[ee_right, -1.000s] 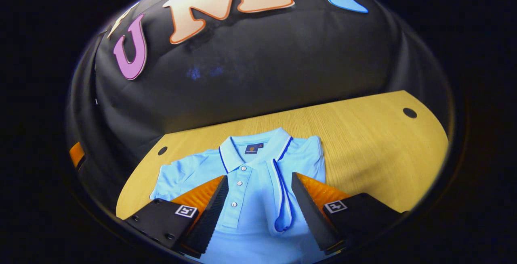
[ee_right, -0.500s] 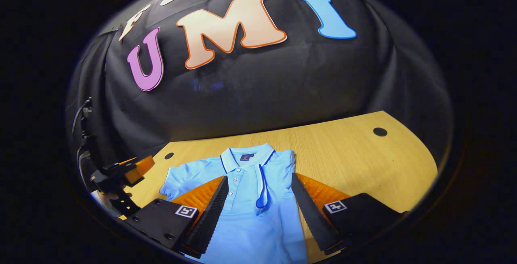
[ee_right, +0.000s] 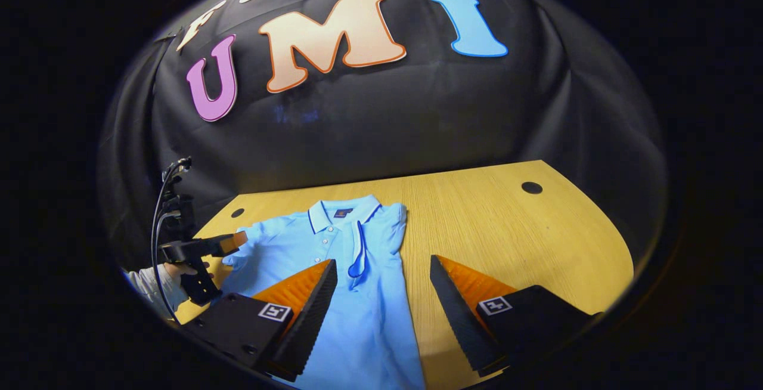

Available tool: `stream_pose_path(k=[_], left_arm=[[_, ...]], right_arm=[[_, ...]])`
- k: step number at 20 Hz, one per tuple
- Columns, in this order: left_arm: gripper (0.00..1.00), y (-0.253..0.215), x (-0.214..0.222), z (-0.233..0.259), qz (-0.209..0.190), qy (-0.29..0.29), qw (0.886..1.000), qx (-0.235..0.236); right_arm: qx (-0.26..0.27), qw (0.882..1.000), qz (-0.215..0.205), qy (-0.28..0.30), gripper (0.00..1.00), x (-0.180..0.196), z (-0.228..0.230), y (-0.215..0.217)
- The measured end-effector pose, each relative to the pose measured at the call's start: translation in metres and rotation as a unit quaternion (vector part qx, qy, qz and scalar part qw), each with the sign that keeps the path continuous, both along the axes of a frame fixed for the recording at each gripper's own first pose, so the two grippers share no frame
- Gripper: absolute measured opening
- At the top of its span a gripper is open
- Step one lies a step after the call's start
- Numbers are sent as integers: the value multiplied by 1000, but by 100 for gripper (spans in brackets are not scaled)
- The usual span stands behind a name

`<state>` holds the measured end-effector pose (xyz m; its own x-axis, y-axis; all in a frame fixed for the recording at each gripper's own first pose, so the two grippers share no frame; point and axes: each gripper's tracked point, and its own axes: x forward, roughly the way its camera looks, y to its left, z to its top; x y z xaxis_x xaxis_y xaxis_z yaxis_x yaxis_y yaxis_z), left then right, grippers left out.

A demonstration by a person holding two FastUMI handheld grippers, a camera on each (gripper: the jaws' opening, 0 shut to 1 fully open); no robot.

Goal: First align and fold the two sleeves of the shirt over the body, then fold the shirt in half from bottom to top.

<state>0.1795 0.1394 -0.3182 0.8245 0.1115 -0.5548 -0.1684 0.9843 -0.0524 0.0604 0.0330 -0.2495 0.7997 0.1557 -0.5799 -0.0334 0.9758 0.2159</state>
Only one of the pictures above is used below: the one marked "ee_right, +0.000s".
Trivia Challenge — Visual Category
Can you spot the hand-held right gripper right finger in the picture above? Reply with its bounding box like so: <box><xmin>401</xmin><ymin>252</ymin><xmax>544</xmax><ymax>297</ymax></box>
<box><xmin>430</xmin><ymin>254</ymin><xmax>603</xmax><ymax>377</ymax></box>

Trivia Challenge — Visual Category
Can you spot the black backdrop cloth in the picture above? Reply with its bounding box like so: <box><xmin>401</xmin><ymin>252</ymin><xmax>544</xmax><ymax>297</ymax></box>
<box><xmin>98</xmin><ymin>0</ymin><xmax>668</xmax><ymax>271</ymax></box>

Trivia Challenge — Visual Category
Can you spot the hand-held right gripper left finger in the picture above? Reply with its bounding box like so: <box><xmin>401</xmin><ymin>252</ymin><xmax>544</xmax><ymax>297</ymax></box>
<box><xmin>182</xmin><ymin>259</ymin><xmax>338</xmax><ymax>383</ymax></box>

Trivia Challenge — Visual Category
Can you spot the light blue T-shirt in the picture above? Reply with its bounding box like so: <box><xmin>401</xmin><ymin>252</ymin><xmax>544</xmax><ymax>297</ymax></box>
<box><xmin>222</xmin><ymin>194</ymin><xmax>427</xmax><ymax>390</ymax></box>

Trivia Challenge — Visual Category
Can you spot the black cable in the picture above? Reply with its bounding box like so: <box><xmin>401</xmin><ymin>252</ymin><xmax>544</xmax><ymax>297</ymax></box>
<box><xmin>150</xmin><ymin>162</ymin><xmax>181</xmax><ymax>324</ymax></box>

